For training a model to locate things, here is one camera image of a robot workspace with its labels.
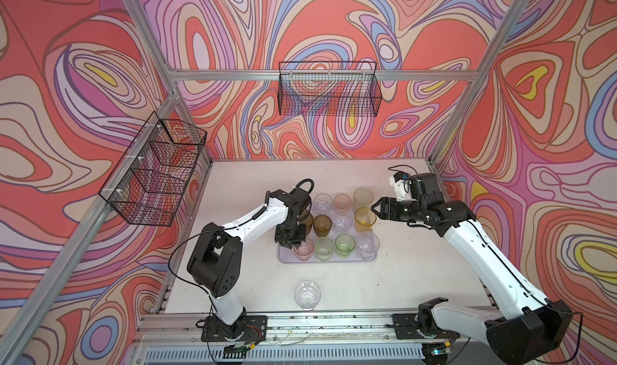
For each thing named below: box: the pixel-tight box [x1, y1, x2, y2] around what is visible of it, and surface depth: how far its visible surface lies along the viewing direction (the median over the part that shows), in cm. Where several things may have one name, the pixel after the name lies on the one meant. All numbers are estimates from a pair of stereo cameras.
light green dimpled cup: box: [314, 237, 336, 262], surface depth 88 cm
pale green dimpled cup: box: [352, 187, 374, 212], surface depth 95 cm
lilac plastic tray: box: [278, 201, 378, 264], surface depth 90 cm
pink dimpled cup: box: [333, 192, 352, 214], surface depth 99 cm
